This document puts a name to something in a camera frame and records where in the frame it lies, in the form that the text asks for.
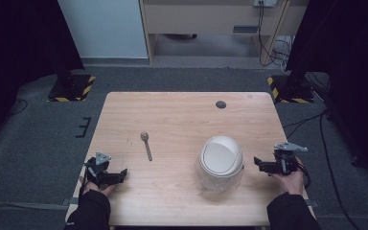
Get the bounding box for person's right hand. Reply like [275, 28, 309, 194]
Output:
[267, 156, 306, 196]

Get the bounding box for clear bin with white lid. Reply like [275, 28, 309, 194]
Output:
[195, 135, 246, 195]

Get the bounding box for black curtain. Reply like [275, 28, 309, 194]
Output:
[0, 0, 85, 151]
[286, 0, 368, 190]

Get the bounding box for black stand base striped edge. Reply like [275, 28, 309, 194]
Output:
[266, 74, 314, 104]
[47, 74, 97, 104]

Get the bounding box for person's left hand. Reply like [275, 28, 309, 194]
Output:
[80, 176, 117, 197]

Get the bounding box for black desk cables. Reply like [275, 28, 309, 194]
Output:
[257, 0, 292, 75]

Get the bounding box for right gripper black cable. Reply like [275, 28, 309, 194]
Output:
[296, 161, 312, 190]

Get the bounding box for long black floor cable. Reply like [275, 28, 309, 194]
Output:
[282, 108, 362, 230]

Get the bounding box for metal spoon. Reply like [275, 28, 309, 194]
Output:
[140, 130, 153, 162]

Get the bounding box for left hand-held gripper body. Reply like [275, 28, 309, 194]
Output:
[83, 151, 113, 187]

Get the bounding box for black floor cable loop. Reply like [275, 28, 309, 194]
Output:
[7, 98, 29, 117]

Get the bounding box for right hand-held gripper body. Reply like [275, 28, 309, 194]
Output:
[273, 142, 310, 176]

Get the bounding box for white power strip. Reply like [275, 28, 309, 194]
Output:
[253, 0, 278, 9]

